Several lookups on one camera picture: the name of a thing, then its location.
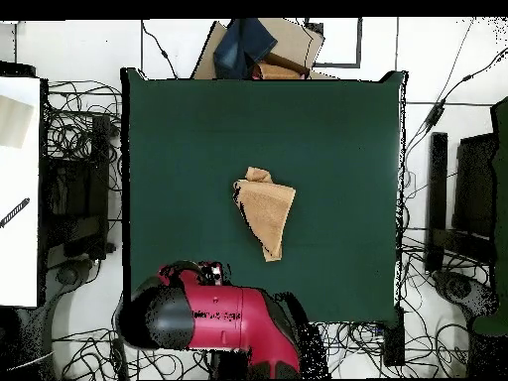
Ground black flat panel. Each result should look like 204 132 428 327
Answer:
450 132 500 241

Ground white side table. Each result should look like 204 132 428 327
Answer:
0 75 43 309

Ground tangle of black cables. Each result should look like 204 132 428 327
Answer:
51 322 211 380
44 78 124 191
313 320 469 378

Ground black equipment rack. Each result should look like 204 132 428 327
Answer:
41 113 113 271

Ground dark brown cloth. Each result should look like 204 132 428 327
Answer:
259 51 312 77

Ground black rectangular floor frame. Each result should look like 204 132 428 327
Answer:
304 17 363 69

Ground orange cloth in box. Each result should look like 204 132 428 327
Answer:
251 61 307 81

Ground black striped stick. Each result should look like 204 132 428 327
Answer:
0 196 32 229

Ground grey chair base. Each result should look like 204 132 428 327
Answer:
431 269 500 318

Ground black floor cable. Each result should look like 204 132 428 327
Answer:
140 19 179 79

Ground brown cardboard box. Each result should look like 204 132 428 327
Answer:
190 17 338 81

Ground dark green draped cloth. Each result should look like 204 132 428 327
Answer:
471 95 508 337

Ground blue denim jeans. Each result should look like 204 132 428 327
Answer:
212 17 279 80

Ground orange terry towel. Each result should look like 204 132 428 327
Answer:
232 166 298 263

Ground black cable with adapter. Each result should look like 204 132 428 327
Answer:
402 46 508 168

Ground beige box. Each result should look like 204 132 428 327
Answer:
0 94 35 150

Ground black upright bar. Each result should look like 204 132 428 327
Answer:
425 131 449 274

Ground black power strip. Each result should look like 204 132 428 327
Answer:
381 305 407 367
109 335 131 381

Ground black low box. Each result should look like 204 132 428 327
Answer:
0 60 38 78

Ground dark green table cloth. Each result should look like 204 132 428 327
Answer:
120 66 408 325

